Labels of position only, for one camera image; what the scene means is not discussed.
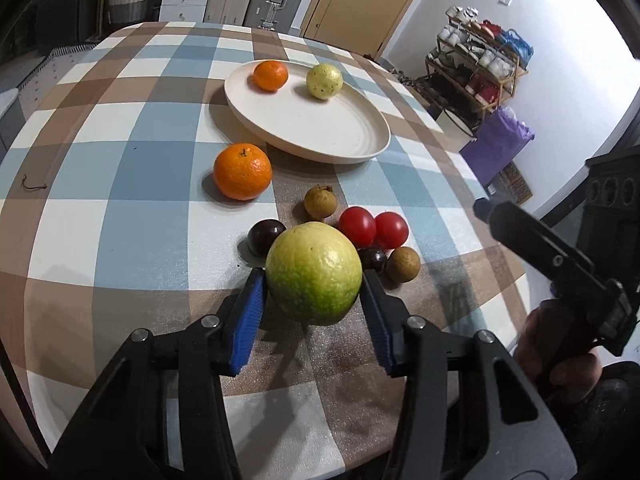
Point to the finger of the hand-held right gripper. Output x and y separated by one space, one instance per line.
530 240

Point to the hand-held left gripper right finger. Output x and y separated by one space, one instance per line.
380 320

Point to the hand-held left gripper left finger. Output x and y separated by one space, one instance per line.
247 320

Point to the dark purple plum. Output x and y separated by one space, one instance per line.
260 239
374 259

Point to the brown longan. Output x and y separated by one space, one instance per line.
403 263
320 201

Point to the large green guava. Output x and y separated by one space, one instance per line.
313 272

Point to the red cherry tomato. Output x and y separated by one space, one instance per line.
391 230
357 225

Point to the large orange mandarin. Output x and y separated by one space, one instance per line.
242 171

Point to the cream round plate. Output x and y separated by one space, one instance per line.
305 125

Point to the person's right hand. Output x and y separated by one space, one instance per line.
570 377

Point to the patterned box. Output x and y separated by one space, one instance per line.
515 182

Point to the purple bag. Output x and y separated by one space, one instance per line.
495 145

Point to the white basin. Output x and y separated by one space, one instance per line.
452 122

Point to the checked tablecloth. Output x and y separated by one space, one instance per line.
125 235

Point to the wooden shoe rack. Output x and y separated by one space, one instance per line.
475 75

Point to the blue plastic bag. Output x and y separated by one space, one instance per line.
517 47

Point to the yellow round fruit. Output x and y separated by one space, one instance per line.
324 81

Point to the small orange mandarin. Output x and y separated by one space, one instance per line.
270 75

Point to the wooden door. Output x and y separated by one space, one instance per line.
360 5

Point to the wicker basket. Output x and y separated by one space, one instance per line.
130 2

